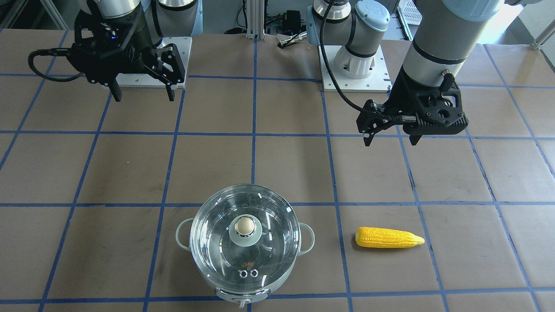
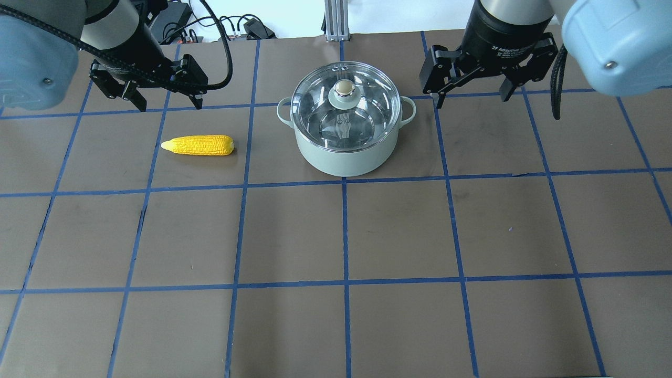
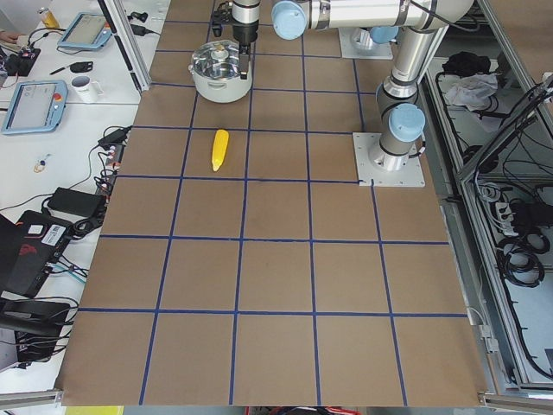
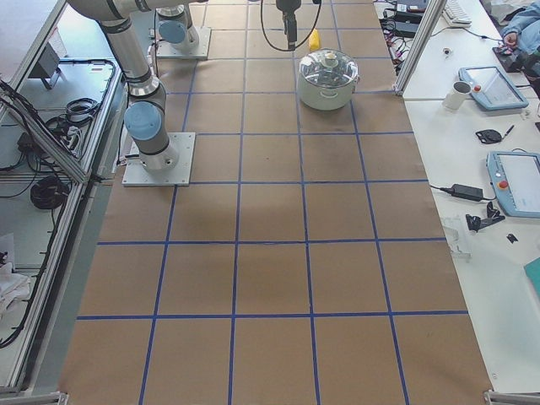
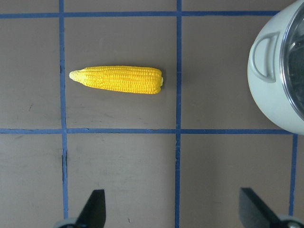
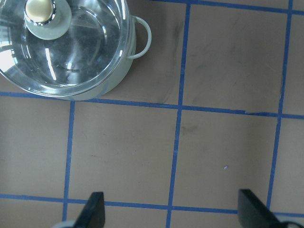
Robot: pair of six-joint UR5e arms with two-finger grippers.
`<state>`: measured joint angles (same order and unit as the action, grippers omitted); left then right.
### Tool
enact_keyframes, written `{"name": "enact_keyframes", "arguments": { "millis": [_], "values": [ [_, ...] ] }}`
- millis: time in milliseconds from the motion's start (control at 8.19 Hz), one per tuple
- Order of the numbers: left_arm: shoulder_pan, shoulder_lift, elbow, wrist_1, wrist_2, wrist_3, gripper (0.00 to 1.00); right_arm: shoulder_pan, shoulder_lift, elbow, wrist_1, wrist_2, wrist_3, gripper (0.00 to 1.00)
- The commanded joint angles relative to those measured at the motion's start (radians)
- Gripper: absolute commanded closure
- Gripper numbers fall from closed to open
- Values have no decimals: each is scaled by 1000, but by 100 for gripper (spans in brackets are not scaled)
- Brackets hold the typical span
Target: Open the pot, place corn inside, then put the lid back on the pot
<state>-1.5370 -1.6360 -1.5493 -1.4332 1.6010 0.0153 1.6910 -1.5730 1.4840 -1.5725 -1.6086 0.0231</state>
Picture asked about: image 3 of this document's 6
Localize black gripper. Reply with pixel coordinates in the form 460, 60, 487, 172
232, 20, 258, 80

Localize glass pot lid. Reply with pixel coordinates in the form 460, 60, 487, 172
188, 40, 240, 80

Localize yellow corn cob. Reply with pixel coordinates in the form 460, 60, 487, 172
211, 129, 230, 172

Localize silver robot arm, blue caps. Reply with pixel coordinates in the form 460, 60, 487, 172
271, 1, 472, 171

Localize white pot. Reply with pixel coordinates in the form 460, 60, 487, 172
189, 71, 252, 103

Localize blue teach pendant far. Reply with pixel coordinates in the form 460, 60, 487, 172
58, 12, 112, 50

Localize blue teach pendant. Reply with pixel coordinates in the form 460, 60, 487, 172
58, 12, 112, 50
1, 80, 68, 135

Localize black computer mouse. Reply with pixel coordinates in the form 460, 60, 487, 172
69, 61, 93, 73

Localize white mug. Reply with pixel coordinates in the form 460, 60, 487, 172
71, 75, 104, 104

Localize black marker pen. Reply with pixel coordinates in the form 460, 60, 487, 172
49, 65, 71, 75

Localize black power strip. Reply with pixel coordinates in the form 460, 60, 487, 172
94, 144, 126, 197

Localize orange drink bottle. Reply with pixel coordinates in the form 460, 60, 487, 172
37, 7, 60, 29

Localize blue teach pendant near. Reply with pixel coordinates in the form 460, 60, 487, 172
1, 80, 68, 135

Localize brown paper table mat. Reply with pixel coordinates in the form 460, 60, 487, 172
57, 1, 486, 407

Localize black cloth bundle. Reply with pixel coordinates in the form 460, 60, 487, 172
442, 51, 491, 77

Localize black power adapter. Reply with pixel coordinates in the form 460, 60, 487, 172
48, 188, 106, 217

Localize white crumpled cloth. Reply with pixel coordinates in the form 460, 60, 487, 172
444, 74, 498, 111

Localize black laptop with sticker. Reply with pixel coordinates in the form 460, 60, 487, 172
1, 210, 73, 298

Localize black docking device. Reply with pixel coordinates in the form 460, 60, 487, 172
1, 298, 77, 370

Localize aluminium frame post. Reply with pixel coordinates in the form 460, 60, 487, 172
98, 0, 151, 93

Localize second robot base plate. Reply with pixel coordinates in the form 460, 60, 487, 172
339, 26, 398, 61

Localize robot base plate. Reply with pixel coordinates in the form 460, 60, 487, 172
353, 132, 425, 188

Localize coiled black cables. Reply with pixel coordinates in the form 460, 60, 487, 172
495, 233, 550, 289

